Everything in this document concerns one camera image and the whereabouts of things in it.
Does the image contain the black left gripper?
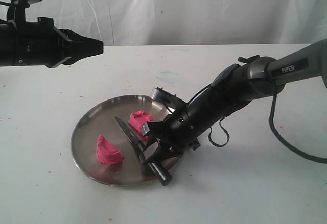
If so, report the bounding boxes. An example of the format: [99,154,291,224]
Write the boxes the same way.
[35,17,103,68]

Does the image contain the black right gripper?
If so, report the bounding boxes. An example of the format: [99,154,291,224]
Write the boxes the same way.
[139,101,217,163]

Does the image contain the pink dough lump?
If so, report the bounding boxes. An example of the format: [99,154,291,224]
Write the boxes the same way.
[96,135,125,166]
[128,110,153,145]

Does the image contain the black knife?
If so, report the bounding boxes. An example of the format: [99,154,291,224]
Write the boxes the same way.
[115,116,172,186]

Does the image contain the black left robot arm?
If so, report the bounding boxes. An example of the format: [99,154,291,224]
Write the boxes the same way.
[1,17,104,68]

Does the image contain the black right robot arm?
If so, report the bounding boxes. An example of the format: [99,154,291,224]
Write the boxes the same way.
[139,40,326,163]

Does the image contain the round steel plate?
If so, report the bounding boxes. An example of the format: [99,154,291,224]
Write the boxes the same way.
[71,95,169,186]

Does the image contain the white backdrop curtain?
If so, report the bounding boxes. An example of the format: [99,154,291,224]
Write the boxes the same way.
[0,0,327,47]

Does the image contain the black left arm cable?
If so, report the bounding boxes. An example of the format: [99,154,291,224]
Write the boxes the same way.
[0,0,26,28]

